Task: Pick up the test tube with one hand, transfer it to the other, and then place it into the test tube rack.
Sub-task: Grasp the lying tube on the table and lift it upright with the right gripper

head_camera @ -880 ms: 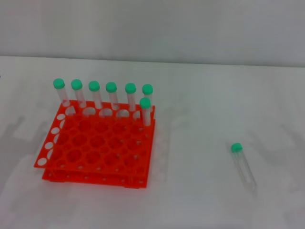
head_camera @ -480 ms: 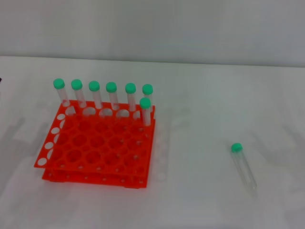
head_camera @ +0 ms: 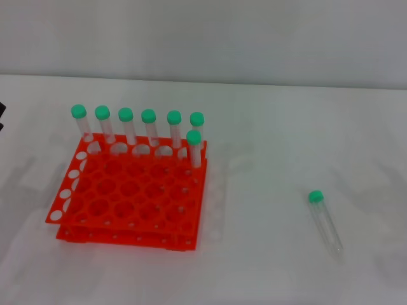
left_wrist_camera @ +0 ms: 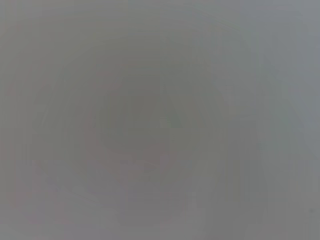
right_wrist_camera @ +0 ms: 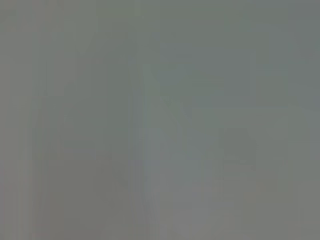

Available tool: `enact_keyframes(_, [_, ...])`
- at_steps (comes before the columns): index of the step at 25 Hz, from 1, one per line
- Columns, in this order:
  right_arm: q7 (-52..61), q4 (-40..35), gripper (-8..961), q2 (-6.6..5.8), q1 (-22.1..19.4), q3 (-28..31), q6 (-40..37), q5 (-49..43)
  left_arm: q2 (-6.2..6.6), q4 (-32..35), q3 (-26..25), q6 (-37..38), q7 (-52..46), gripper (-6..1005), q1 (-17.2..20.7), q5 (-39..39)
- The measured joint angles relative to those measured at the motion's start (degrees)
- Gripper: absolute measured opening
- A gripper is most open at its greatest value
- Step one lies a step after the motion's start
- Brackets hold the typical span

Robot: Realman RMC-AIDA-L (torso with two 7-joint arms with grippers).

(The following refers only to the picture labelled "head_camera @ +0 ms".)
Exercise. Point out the clear tube with green cap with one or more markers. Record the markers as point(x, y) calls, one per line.
point(315, 196)
point(102, 112)
point(174, 117)
point(193, 137)
point(148, 116)
point(197, 118)
point(125, 114)
point(79, 111)

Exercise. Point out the orange plastic test tube rack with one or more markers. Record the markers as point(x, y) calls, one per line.
point(127, 190)

